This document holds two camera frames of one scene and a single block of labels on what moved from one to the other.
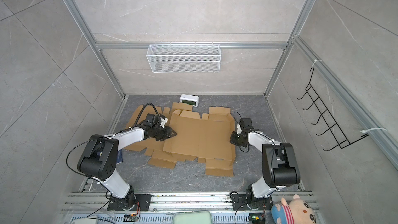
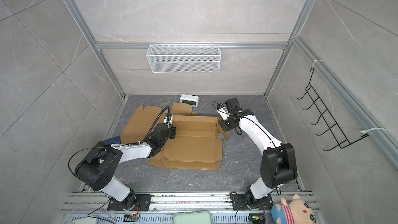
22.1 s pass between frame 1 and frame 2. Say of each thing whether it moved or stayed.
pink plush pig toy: stayed
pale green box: stayed
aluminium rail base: stayed
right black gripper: moved
